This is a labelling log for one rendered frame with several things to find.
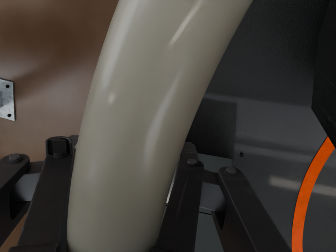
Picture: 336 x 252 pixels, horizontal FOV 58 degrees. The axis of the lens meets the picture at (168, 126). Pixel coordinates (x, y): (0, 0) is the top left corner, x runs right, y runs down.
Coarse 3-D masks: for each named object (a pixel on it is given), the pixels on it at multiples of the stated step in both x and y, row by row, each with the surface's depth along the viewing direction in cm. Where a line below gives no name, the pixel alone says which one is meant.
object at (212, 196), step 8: (184, 144) 18; (192, 144) 18; (184, 152) 17; (192, 152) 17; (208, 176) 15; (216, 176) 15; (208, 184) 14; (216, 184) 14; (208, 192) 14; (216, 192) 14; (200, 200) 15; (208, 200) 14; (216, 200) 14; (224, 200) 14; (208, 208) 15; (216, 208) 14; (224, 208) 14
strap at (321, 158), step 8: (328, 144) 116; (320, 152) 118; (328, 152) 118; (320, 160) 120; (312, 168) 122; (320, 168) 121; (312, 176) 123; (304, 184) 125; (312, 184) 124; (304, 192) 126; (304, 200) 128; (296, 208) 130; (304, 208) 129; (296, 216) 132; (304, 216) 131; (296, 224) 133; (296, 232) 135; (296, 240) 136; (296, 248) 138
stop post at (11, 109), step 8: (0, 80) 141; (8, 80) 141; (0, 88) 143; (8, 88) 142; (0, 96) 144; (8, 96) 144; (0, 104) 145; (8, 104) 146; (0, 112) 148; (8, 112) 147
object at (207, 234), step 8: (200, 160) 126; (208, 160) 126; (216, 160) 127; (224, 160) 127; (232, 160) 128; (208, 168) 120; (216, 168) 121; (200, 208) 97; (200, 216) 94; (208, 216) 94; (200, 224) 91; (208, 224) 91; (200, 232) 88; (208, 232) 88; (216, 232) 88; (200, 240) 85; (208, 240) 85; (216, 240) 85; (200, 248) 82; (208, 248) 82; (216, 248) 82
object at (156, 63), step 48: (144, 0) 7; (192, 0) 6; (240, 0) 7; (144, 48) 7; (192, 48) 7; (96, 96) 8; (144, 96) 7; (192, 96) 7; (96, 144) 8; (144, 144) 7; (96, 192) 8; (144, 192) 8; (96, 240) 8; (144, 240) 9
